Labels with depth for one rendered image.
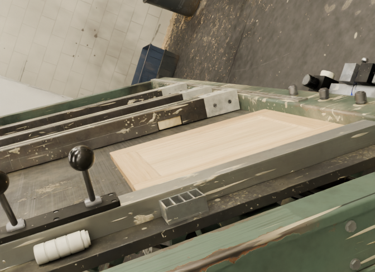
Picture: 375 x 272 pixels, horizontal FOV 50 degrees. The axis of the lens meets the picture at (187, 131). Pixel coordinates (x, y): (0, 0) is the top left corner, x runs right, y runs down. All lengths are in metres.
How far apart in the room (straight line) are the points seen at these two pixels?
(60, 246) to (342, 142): 0.54
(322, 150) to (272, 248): 0.36
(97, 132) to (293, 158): 0.69
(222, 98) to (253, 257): 0.95
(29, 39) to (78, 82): 0.88
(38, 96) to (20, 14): 1.76
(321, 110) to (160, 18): 5.52
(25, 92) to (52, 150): 3.50
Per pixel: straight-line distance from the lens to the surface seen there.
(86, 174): 0.62
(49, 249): 0.64
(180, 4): 5.40
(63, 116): 1.79
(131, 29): 6.29
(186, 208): 0.65
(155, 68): 5.27
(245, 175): 0.72
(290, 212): 0.51
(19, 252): 0.68
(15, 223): 0.67
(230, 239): 0.47
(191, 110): 1.33
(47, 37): 6.15
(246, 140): 0.96
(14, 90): 4.75
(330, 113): 0.99
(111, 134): 1.27
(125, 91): 2.53
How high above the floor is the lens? 1.52
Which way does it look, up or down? 21 degrees down
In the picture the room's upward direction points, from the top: 72 degrees counter-clockwise
